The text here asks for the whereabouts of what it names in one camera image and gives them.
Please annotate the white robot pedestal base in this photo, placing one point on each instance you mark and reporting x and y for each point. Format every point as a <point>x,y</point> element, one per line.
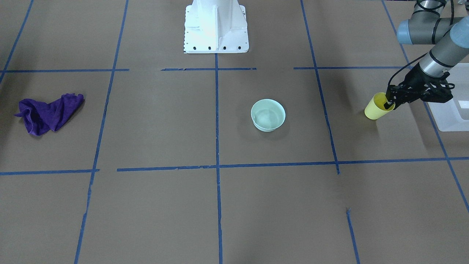
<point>215,27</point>

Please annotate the yellow plastic cup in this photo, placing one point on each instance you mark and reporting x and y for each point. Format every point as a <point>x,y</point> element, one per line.
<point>374,110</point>

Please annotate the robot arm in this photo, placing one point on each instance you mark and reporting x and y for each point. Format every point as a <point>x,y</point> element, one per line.
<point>449,37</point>

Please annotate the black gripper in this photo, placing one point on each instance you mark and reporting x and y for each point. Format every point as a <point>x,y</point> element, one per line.
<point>414,81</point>

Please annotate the clear plastic storage box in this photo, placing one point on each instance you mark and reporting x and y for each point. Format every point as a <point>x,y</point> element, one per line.
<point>452,116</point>

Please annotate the purple cloth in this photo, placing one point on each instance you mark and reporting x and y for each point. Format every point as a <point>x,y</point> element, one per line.
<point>41,117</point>

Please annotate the light green bowl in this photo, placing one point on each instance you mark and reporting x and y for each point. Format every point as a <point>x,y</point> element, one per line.
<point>267,115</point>

